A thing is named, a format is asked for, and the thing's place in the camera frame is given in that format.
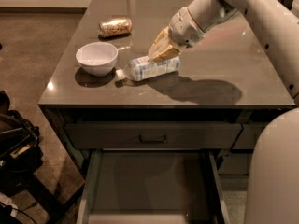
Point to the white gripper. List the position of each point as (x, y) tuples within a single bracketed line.
[(184, 30)]

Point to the blue label plastic bottle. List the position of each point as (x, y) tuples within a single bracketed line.
[(144, 68)]

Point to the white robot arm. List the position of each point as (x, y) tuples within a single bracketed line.
[(273, 186)]

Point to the grey top right drawer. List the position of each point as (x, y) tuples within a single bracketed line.
[(248, 137)]

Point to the grey top left drawer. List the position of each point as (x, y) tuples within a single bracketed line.
[(152, 135)]

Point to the grey middle right drawer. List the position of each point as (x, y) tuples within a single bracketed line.
[(235, 164)]

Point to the open grey middle drawer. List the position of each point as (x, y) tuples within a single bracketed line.
[(152, 187)]

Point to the grey bottom right drawer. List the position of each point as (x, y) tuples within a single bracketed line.
[(234, 183)]

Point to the gold patterned can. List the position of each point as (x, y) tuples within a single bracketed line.
[(115, 27)]

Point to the white bowl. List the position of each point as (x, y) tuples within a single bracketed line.
[(97, 58)]

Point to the black equipment cart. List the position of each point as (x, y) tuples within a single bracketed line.
[(20, 154)]

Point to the white cable plug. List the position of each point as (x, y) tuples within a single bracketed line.
[(6, 211)]

